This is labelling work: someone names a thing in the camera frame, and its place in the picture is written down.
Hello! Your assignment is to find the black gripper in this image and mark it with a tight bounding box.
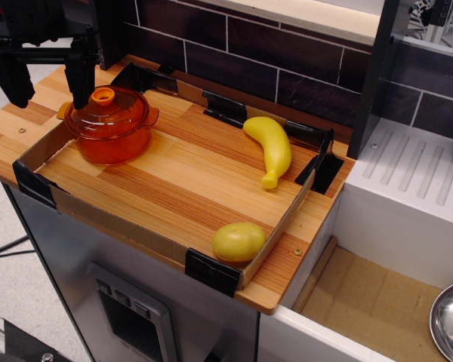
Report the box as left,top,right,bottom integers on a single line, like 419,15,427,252
0,1,98,109

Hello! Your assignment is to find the orange transparent pot lid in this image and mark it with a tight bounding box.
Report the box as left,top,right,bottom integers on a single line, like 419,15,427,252
64,85,156,140

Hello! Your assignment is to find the orange transparent pot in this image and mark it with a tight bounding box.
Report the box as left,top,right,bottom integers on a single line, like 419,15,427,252
57,103,159,164

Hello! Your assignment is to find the yellow toy banana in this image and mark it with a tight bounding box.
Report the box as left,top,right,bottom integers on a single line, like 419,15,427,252
243,116,292,189

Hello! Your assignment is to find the cardboard fence with black tape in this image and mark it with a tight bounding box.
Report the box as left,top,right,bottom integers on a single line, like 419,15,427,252
13,63,346,308

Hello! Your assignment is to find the yellow toy potato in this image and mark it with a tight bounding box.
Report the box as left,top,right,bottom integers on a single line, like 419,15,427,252
212,222,267,262

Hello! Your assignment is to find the grey toy oven front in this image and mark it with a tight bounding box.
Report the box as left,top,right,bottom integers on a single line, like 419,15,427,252
88,262,179,361

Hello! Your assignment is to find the white toy sink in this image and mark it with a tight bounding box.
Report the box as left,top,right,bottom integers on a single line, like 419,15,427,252
257,120,453,361

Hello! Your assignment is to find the silver metal bowl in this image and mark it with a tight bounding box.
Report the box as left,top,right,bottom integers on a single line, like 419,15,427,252
429,284,453,361

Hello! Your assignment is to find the black floor cable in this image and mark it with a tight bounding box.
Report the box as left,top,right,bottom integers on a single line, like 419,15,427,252
0,234,35,265

